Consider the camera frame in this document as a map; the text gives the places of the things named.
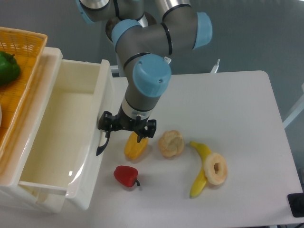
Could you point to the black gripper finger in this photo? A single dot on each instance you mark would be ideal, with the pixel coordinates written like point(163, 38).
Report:
point(108, 123)
point(146, 129)

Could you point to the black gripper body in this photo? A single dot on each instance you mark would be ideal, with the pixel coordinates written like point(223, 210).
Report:
point(137, 125)

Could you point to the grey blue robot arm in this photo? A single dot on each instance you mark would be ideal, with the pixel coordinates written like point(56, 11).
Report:
point(142, 49)

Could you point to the white drawer cabinet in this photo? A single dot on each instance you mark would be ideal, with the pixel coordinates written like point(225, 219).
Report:
point(24, 194)

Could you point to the round knotted bread roll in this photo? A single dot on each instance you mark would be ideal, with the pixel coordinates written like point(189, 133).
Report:
point(171, 144)

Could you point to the yellow bell pepper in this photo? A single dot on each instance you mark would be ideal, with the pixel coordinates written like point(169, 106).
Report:
point(134, 149)

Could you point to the red bell pepper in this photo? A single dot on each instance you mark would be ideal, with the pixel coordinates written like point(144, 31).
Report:
point(127, 176)

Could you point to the yellow banana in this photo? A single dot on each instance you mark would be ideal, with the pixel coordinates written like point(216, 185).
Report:
point(201, 180)

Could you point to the white plate edge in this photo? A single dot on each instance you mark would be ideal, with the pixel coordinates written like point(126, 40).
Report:
point(0, 115)

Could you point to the orange woven basket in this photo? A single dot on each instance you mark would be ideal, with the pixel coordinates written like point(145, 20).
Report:
point(20, 52)

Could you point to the green bell pepper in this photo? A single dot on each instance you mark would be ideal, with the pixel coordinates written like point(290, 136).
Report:
point(9, 68)

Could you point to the black device at edge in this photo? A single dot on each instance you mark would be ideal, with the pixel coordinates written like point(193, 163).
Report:
point(296, 203)

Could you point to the white frame bar right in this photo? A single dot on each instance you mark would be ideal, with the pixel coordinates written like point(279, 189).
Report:
point(295, 110)

